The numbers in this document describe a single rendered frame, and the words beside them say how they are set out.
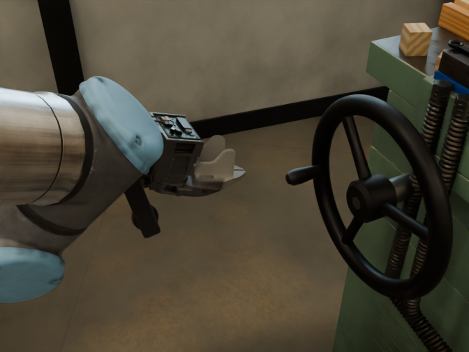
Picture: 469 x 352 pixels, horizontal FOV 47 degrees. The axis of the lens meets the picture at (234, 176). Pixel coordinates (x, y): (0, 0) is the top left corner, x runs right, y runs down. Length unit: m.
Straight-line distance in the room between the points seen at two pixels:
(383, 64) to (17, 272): 0.69
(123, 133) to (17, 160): 0.09
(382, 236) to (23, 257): 0.76
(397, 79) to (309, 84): 1.46
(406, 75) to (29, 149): 0.68
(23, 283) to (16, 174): 0.18
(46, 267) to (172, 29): 1.62
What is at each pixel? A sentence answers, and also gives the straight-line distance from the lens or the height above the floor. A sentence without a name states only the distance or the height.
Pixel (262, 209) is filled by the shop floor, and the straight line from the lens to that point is 1.96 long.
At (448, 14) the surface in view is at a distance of 1.08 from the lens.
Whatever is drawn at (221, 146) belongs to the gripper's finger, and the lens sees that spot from 0.75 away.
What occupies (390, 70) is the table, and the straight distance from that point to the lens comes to 0.97.
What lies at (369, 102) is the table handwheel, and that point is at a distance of 0.71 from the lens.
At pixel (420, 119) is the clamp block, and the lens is 0.78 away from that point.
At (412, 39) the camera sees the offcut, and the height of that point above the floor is 0.93.
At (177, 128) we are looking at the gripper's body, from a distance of 0.68.
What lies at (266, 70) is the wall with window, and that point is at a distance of 2.27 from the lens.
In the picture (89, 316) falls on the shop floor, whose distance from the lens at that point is 1.69.
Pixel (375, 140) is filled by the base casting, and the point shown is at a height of 0.73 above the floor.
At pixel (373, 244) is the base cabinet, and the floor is 0.51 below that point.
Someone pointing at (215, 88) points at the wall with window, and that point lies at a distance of 2.22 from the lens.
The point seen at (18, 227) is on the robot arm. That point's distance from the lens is 0.51.
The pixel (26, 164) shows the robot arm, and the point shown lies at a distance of 0.39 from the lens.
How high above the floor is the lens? 1.29
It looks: 38 degrees down
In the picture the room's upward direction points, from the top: straight up
